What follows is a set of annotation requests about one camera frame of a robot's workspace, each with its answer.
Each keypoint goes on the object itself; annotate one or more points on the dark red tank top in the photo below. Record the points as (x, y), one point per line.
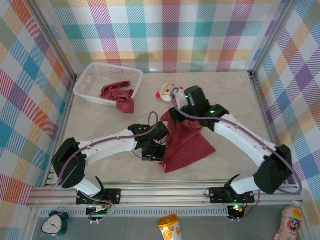
(187, 147)
(120, 96)

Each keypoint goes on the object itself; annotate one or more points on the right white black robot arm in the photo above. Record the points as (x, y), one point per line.
(237, 140)

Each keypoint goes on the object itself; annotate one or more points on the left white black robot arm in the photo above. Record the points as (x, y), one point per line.
(107, 147)

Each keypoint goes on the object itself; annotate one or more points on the plush doll with glasses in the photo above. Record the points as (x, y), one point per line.
(166, 91)

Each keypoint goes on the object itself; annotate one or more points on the white plastic mesh basket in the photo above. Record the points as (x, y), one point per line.
(110, 75)

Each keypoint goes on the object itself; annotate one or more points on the green controller board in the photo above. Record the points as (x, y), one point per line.
(100, 212)
(237, 209)

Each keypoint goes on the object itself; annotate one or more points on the orange print paper cup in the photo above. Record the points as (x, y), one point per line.
(170, 228)

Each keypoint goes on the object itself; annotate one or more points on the green alarm clock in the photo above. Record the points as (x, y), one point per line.
(52, 223)

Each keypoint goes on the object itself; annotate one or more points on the pink drink bottle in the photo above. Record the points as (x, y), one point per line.
(290, 225)

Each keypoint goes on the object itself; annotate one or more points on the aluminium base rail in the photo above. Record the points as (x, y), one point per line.
(162, 197)

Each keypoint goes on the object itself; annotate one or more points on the aluminium side rail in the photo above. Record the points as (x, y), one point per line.
(266, 125)
(62, 125)

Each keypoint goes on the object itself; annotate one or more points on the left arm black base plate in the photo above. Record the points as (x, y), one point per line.
(112, 196)

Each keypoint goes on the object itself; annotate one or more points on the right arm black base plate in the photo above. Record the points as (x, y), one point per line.
(220, 195)

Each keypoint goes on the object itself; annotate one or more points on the aluminium frame post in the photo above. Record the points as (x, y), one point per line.
(55, 42)
(272, 37)

